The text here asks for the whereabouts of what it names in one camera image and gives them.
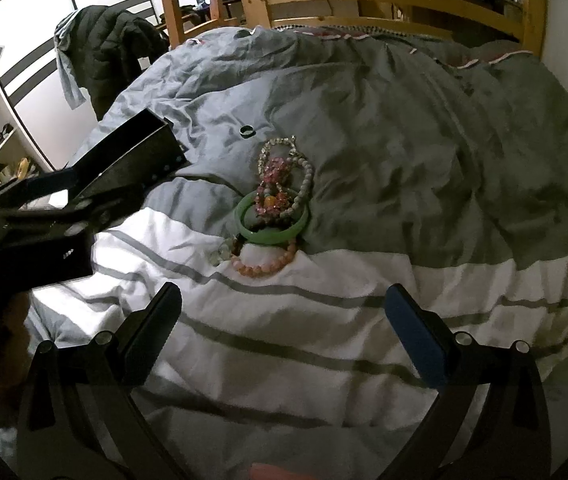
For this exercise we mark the green jade bangle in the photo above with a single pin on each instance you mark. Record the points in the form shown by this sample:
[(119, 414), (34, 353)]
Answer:
[(267, 236)]

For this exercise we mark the grey shirt on chair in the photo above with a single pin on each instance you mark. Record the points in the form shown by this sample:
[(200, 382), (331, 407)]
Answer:
[(61, 38)]

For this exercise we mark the black puffer jacket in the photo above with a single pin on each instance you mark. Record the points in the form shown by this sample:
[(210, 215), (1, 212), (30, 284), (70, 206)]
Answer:
[(109, 49)]

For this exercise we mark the white sliding wardrobe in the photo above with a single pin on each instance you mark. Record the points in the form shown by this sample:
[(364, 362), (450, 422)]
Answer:
[(30, 87)]

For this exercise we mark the black open box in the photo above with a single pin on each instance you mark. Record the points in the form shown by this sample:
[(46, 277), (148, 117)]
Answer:
[(134, 157)]

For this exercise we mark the right hand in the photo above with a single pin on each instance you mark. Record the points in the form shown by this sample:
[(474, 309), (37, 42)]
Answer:
[(260, 471)]

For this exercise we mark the grey white striped duvet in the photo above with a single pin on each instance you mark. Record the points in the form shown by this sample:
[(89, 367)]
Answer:
[(436, 167)]

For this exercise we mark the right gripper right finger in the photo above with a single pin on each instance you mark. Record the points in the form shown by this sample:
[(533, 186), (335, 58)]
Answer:
[(490, 418)]

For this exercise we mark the white shelf unit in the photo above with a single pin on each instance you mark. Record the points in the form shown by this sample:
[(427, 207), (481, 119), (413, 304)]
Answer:
[(15, 146)]

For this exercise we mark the wooden bed frame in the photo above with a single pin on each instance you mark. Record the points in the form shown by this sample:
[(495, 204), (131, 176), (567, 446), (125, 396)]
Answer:
[(527, 25)]

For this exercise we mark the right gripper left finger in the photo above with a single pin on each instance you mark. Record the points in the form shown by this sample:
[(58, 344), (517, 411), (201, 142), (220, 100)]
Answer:
[(78, 419)]

